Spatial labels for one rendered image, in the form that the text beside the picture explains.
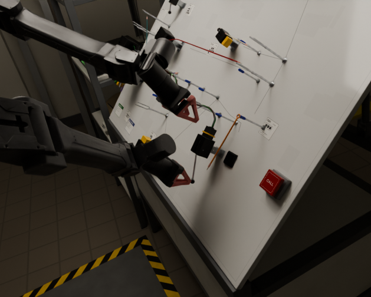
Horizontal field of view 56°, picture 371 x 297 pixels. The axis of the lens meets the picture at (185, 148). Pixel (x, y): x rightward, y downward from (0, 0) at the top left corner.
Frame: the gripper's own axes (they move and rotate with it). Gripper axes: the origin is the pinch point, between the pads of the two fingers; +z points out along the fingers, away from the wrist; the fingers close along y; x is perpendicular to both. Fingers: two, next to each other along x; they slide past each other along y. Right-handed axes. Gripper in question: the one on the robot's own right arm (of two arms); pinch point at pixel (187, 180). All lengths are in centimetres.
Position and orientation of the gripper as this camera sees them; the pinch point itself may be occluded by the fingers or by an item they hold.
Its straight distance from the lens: 104.5
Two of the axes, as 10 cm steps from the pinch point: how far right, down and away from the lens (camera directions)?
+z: 7.0, 4.1, 5.9
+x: -5.3, 8.5, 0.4
